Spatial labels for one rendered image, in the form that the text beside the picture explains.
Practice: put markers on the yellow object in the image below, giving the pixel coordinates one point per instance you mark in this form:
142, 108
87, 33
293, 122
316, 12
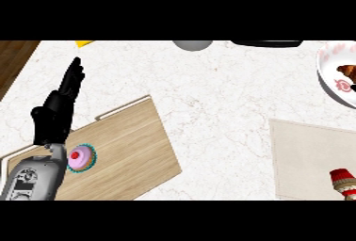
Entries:
83, 43

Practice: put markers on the beige placemat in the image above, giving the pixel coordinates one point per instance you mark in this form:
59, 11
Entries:
315, 160

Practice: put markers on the pink frosted cupcake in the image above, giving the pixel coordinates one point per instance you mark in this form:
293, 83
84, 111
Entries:
80, 158

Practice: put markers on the white bowl with red pattern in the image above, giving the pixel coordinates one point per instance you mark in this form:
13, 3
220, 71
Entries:
335, 78

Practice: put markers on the brown croissant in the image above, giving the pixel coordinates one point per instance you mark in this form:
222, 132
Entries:
349, 71

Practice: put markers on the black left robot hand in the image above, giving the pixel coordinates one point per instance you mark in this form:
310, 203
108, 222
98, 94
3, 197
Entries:
55, 113

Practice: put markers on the black flat object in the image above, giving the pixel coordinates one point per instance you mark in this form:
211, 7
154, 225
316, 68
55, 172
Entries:
268, 43

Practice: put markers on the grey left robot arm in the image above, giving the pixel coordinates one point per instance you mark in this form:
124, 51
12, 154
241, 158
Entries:
34, 179

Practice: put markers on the grey round object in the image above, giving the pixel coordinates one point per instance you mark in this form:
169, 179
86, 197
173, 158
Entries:
192, 45

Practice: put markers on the wooden cutting board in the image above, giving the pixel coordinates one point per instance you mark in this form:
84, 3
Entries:
120, 147

